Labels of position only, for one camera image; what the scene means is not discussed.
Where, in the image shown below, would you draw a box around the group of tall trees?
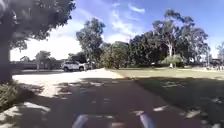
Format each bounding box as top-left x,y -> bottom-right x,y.
99,8 -> 224,70

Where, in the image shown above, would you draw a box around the low bushes beside path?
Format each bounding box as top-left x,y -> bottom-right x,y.
0,79 -> 36,113

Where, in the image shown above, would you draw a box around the robot's own part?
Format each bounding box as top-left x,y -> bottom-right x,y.
71,114 -> 90,128
139,113 -> 157,128

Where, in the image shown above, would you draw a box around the orange-brown dirt path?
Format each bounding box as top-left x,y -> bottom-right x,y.
0,69 -> 216,128

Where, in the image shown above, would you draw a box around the white car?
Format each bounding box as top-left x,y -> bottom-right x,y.
61,60 -> 88,73

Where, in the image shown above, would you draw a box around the large dark-crowned tree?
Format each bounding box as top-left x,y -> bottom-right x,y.
0,0 -> 77,84

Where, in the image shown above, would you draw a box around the small tree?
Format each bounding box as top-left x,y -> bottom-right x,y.
34,50 -> 53,71

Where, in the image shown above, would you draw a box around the slim leafy tree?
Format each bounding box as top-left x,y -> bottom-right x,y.
75,17 -> 106,69

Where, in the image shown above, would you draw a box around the pale paved road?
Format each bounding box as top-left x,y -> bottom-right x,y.
12,67 -> 125,98

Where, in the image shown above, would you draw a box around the green grass field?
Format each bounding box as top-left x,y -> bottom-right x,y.
109,67 -> 224,128

